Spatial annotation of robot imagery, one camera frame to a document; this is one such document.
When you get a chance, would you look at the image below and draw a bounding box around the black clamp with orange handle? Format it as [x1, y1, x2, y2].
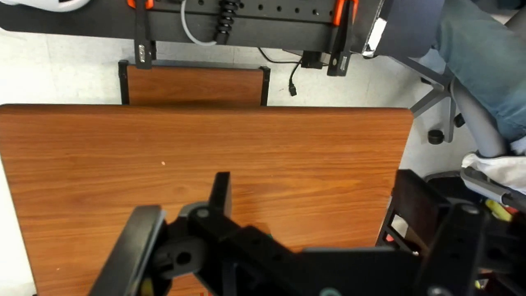
[327, 0, 359, 77]
[127, 0, 157, 70]

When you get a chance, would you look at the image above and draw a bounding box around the black power brick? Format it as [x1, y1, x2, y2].
[301, 51, 326, 69]

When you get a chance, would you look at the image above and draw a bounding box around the small wooden table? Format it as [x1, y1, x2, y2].
[118, 59, 272, 107]

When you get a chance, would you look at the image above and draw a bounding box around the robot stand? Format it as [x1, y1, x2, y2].
[0, 0, 387, 58]

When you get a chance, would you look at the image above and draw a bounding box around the black ribbed hose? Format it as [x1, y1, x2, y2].
[213, 0, 241, 45]

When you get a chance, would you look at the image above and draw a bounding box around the white cable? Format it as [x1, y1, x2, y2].
[180, 0, 217, 46]

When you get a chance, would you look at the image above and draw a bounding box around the black cable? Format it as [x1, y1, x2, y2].
[258, 47, 305, 97]

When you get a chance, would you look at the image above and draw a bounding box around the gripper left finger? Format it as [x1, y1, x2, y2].
[88, 172, 305, 296]

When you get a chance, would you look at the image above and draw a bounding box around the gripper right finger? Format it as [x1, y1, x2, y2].
[376, 169, 526, 296]

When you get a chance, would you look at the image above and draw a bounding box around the person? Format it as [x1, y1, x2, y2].
[435, 0, 526, 206]

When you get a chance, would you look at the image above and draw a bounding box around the office chair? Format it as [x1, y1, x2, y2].
[372, 0, 511, 159]

